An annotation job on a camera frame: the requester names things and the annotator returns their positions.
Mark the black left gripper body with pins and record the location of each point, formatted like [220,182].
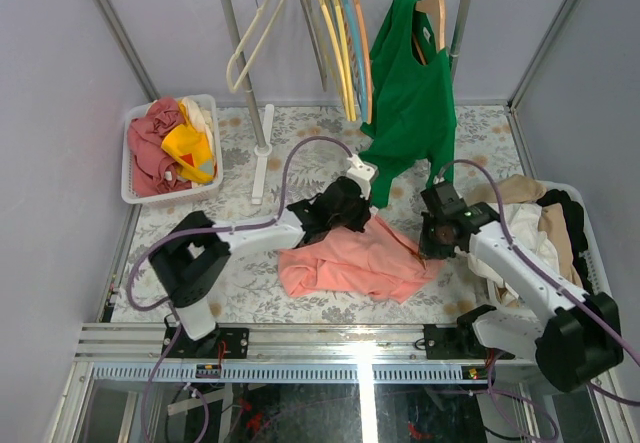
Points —
[355,218]

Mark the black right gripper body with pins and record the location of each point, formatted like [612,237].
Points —
[432,242]

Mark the salmon pink t shirt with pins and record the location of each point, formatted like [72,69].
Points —
[369,263]

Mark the white garment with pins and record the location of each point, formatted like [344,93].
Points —
[522,220]

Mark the wooden hanger with green shirt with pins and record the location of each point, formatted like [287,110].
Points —
[394,235]

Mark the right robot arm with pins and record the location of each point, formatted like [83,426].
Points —
[573,336]

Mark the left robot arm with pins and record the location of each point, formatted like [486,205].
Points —
[189,264]

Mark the green t shirt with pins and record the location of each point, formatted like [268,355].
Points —
[413,114]

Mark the cream plastic hanger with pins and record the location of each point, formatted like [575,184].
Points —
[247,50]

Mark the yellow hanger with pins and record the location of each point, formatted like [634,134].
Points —
[331,51]
[336,12]

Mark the grey plastic hanger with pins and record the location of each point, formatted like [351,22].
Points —
[313,32]

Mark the blue plastic hanger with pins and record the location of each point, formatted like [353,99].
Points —
[357,53]

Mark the right wooden hanger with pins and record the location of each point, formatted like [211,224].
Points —
[435,10]

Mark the beige garment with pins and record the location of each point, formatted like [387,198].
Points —
[520,189]

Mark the floral table cloth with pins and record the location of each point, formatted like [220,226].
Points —
[309,149]

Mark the black garment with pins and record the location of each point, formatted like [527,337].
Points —
[575,223]

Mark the white right laundry basket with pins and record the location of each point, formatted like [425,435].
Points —
[596,272]

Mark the white laundry basket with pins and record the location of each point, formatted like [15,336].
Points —
[596,272]
[197,191]

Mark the yellow garment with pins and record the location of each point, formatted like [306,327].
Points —
[193,151]

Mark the cream garment in left basket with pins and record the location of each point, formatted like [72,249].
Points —
[196,117]

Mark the dusty rose garment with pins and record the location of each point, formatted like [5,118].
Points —
[154,171]

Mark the white left laundry basket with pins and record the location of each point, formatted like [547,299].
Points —
[197,191]

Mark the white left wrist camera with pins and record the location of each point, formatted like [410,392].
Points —
[362,173]

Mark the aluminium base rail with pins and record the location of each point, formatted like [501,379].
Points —
[278,353]

